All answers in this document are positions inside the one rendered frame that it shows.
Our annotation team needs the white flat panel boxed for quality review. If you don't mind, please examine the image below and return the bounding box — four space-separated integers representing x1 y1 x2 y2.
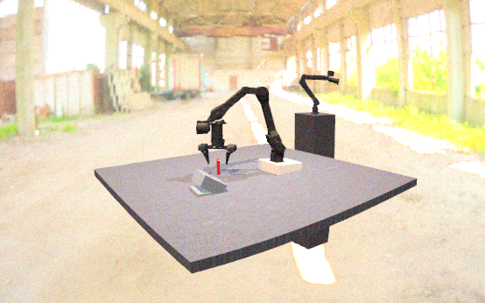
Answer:
189 169 227 196

